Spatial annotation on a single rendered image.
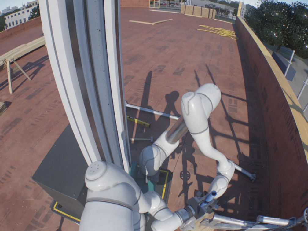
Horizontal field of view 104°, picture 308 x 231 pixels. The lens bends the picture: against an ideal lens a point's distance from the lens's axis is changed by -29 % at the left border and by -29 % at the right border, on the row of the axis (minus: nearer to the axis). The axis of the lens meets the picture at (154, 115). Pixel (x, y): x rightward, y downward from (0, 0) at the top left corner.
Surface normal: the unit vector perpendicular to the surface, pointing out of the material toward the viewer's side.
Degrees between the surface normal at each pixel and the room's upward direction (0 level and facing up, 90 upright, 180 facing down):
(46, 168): 0
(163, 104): 0
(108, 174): 38
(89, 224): 20
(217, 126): 0
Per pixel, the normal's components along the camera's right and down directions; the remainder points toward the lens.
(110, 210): 0.35, -0.80
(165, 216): -0.11, -0.89
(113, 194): 0.37, -0.63
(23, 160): 0.04, -0.75
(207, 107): 0.56, 0.00
